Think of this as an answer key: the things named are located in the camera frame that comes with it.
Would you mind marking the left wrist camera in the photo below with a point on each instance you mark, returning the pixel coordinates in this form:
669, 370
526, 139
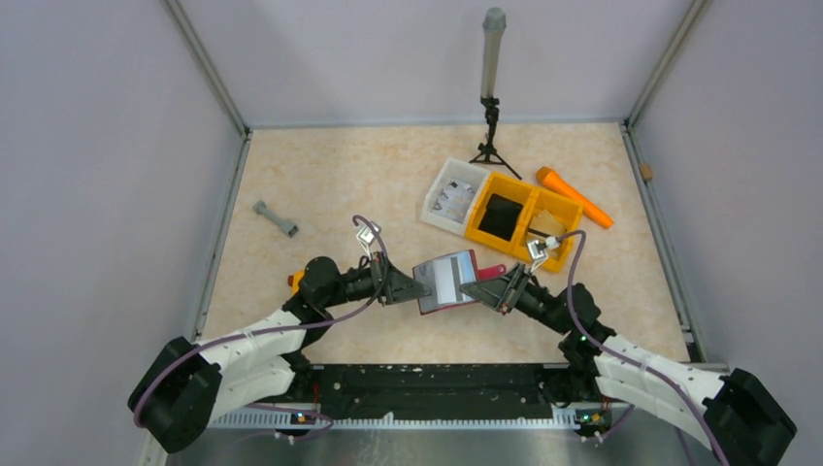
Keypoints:
366, 234

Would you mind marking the white plastic bin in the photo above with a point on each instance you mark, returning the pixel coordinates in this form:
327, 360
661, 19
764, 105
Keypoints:
453, 169

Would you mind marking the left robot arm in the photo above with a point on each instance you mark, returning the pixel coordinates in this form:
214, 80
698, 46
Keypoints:
189, 385

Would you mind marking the cards in white bin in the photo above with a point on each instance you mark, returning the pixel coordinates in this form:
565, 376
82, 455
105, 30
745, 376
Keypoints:
454, 200

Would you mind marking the small tan wall object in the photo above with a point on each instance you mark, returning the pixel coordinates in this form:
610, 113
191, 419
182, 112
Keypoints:
646, 172

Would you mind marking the black mini tripod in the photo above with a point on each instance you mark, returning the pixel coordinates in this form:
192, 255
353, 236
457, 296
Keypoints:
487, 151

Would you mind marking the grey credit card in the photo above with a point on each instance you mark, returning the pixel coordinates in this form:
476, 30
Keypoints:
447, 280

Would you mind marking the red card holder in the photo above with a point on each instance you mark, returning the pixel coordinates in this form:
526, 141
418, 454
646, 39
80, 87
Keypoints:
447, 283

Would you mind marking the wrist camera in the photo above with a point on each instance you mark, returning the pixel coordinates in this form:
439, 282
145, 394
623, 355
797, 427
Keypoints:
366, 234
540, 250

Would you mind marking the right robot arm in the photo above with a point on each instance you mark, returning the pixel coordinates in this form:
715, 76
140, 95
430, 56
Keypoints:
733, 415

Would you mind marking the small orange toy piece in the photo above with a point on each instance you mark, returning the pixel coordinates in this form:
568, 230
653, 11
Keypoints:
294, 281

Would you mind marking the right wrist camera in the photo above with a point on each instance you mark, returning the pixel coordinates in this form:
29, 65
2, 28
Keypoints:
540, 250

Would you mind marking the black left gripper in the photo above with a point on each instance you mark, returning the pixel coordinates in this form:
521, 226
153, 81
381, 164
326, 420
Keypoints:
380, 280

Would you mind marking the yellow plastic bin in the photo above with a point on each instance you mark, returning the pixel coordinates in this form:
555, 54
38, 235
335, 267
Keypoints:
533, 199

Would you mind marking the grey plastic connector piece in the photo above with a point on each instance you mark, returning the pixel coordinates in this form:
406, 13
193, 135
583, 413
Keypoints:
286, 226

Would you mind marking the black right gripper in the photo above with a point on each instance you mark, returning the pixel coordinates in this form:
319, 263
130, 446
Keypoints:
514, 291

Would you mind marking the grey tube on tripod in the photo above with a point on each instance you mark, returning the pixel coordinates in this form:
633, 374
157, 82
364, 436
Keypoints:
493, 27

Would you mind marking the tan cards in bin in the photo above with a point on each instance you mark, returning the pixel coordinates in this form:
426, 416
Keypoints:
545, 227

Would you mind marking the black block in bin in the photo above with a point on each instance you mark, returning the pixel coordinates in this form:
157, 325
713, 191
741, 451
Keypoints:
500, 217

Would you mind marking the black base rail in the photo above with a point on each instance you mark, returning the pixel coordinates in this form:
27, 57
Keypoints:
444, 391

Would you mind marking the orange plastic carrot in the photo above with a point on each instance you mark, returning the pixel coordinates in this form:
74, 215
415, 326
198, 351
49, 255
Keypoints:
551, 180

